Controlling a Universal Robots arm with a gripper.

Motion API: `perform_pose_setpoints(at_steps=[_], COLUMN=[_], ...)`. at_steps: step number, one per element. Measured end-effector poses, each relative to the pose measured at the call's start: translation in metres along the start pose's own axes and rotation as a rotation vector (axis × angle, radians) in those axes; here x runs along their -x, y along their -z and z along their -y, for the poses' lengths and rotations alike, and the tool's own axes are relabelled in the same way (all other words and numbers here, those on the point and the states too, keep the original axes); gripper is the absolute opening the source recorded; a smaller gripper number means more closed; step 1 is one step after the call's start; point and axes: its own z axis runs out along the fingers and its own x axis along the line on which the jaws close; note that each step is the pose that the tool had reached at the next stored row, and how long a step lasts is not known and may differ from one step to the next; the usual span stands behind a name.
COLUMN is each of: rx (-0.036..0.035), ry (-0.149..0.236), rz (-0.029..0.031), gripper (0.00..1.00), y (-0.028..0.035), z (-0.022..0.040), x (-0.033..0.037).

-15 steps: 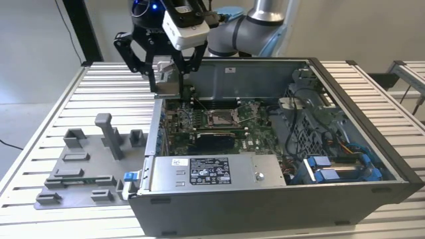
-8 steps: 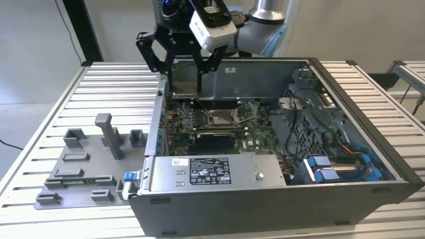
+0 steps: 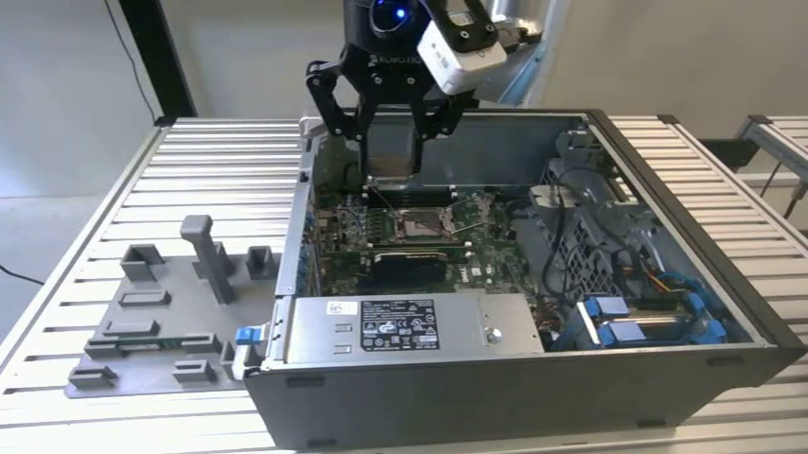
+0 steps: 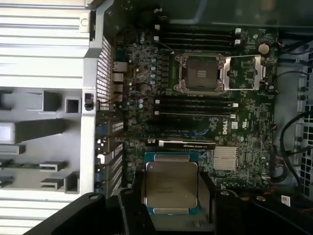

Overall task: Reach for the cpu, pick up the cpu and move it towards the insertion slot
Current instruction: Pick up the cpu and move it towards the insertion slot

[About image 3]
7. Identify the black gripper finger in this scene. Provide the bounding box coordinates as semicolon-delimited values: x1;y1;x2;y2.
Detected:
408;92;472;177
305;60;380;183

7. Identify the black RAM slot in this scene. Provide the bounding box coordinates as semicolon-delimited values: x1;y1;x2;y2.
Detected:
364;190;456;199
362;238;474;248
364;184;456;193

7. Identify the metal CPU socket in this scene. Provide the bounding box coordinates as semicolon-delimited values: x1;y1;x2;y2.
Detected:
390;205;455;247

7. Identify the thin metal locking lever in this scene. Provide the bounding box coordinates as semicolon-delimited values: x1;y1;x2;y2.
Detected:
366;182;399;212

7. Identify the green motherboard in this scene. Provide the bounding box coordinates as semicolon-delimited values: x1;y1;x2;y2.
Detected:
311;186;550;304

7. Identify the black graphics card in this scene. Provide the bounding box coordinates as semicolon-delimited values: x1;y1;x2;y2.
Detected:
362;249;452;289

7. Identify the grey perforated disk bay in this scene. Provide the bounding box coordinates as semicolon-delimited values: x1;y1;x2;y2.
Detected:
516;158;658;308

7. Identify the black box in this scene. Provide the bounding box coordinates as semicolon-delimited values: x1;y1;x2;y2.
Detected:
697;136;758;174

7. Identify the blue disk carrier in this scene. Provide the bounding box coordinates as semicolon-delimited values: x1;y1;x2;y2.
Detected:
595;319;646;347
577;295;630;319

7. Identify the silver power supply unit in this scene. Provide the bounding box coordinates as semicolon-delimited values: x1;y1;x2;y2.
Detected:
276;292;547;365

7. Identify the grey plastic parts rack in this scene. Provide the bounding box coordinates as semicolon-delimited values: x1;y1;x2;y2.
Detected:
65;215;285;401

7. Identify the green RAM stick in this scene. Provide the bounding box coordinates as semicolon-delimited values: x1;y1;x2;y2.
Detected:
116;338;216;354

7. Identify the black open PC case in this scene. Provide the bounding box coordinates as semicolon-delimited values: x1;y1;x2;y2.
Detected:
241;107;797;450

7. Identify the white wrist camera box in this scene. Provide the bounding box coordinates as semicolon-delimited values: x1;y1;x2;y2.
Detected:
415;18;510;96

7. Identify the black camera bracket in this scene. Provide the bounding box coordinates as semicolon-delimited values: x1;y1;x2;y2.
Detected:
431;0;500;57

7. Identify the black vertical post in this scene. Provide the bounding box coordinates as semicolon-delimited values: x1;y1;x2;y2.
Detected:
118;0;197;125

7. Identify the light blue wire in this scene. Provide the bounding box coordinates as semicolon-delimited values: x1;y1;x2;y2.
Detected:
653;269;705;297

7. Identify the aluminium frame side table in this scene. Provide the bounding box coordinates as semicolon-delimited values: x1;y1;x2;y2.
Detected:
737;113;808;190

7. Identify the thin black floor cable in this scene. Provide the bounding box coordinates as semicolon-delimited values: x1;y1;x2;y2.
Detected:
0;263;44;286

